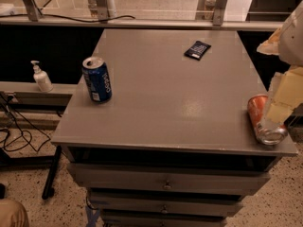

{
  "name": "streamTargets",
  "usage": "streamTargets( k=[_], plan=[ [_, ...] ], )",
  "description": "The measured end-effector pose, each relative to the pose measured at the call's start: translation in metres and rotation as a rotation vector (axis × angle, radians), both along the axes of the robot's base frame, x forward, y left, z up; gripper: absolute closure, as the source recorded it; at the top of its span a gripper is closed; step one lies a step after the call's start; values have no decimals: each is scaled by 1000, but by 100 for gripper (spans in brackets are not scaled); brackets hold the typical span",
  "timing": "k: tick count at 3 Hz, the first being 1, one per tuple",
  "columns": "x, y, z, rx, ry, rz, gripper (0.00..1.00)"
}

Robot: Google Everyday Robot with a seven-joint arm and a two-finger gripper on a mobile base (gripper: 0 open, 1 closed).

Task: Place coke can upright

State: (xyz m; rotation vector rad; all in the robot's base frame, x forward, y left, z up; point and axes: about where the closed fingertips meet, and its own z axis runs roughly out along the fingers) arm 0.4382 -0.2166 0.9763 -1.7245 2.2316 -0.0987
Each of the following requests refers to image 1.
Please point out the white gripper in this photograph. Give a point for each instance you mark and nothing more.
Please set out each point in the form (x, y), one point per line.
(293, 40)

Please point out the orange soda can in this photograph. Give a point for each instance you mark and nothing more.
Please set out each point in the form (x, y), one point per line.
(266, 132)

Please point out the blue Pepsi can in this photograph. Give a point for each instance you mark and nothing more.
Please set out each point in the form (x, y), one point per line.
(96, 76)

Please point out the dark blue snack packet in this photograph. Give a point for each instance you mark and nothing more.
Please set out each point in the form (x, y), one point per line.
(197, 50)

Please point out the grey drawer cabinet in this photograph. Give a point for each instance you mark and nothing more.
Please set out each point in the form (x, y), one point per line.
(174, 146)

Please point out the white pump sanitizer bottle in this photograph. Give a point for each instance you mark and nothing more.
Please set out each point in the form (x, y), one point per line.
(41, 78)

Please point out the blue tape on floor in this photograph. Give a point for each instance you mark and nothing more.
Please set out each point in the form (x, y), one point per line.
(92, 216)

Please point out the black metal stand leg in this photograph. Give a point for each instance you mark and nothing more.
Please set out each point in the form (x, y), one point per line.
(49, 190)

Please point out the tan object bottom left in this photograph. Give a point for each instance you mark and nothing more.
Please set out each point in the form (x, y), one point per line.
(13, 214)

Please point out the metal frame post right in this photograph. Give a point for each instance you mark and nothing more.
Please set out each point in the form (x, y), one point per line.
(218, 13)

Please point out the metal frame post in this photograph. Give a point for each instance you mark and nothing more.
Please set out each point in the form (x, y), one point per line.
(218, 13)
(102, 9)
(33, 11)

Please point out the metal frame post middle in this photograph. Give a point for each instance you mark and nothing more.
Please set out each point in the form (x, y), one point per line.
(102, 9)

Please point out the metal frame post left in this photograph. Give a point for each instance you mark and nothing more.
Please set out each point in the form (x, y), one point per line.
(33, 11)

